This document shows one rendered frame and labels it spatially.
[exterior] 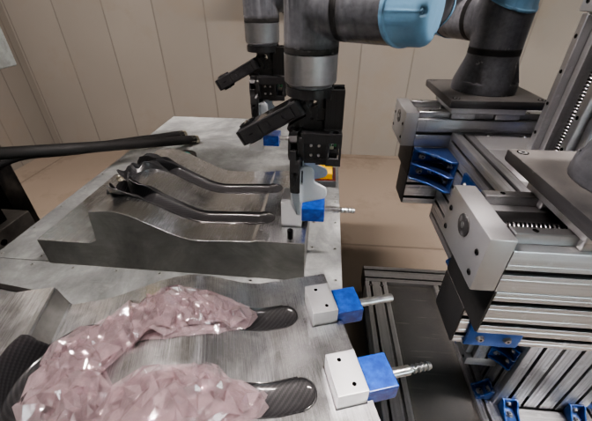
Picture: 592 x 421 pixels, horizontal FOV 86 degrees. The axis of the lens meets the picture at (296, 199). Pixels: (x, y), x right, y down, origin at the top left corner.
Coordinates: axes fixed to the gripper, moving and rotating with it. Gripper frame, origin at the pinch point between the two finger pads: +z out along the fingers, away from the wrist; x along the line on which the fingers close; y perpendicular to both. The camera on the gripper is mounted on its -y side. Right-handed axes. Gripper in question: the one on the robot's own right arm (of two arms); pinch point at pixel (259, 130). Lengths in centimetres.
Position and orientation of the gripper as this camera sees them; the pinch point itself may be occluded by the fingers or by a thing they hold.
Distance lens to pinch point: 84.3
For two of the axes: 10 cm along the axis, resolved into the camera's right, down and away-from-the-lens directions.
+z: 0.0, 8.4, 5.4
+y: 10.0, 0.5, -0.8
